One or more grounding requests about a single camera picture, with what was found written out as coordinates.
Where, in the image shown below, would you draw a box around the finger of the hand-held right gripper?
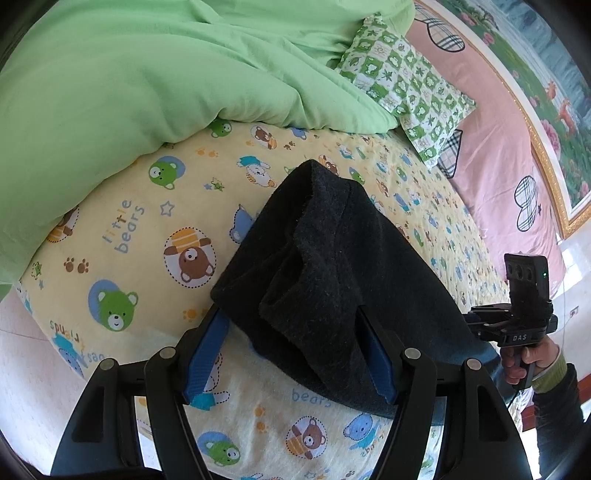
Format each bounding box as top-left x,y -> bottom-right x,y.
462,310 -> 486,340

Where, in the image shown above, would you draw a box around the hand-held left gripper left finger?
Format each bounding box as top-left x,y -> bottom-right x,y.
50,305 -> 232,480

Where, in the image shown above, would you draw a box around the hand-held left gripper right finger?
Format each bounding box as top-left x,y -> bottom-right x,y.
355,305 -> 548,480

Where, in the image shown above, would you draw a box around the black pants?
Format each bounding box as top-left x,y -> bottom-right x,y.
210,159 -> 504,421

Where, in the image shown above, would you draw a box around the person's right forearm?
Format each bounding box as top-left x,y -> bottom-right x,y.
529,355 -> 589,467

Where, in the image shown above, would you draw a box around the person's right hand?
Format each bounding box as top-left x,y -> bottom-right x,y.
501,333 -> 562,385

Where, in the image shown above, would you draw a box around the yellow bear-print bedsheet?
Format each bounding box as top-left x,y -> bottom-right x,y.
14,117 -> 515,480

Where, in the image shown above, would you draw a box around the green checkered pillow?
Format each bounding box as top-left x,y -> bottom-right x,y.
335,14 -> 477,169

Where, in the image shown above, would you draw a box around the light green blanket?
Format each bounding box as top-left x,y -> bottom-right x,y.
0,0 -> 416,301

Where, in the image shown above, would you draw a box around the gold-framed flower wall picture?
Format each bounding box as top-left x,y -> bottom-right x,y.
438,0 -> 591,238

